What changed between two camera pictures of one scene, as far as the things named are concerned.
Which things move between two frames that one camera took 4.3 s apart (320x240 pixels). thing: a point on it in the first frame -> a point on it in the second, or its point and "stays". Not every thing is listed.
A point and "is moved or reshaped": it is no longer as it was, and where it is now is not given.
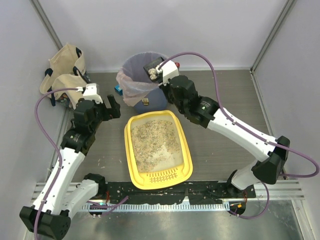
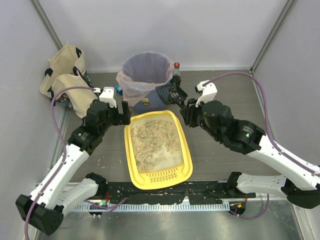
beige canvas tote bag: (66, 72) stays
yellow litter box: (158, 148) stays
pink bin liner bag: (131, 77) stays
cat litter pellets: (147, 138) stays
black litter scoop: (150, 71) is moved or reshaped
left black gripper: (107, 111) -> (119, 116)
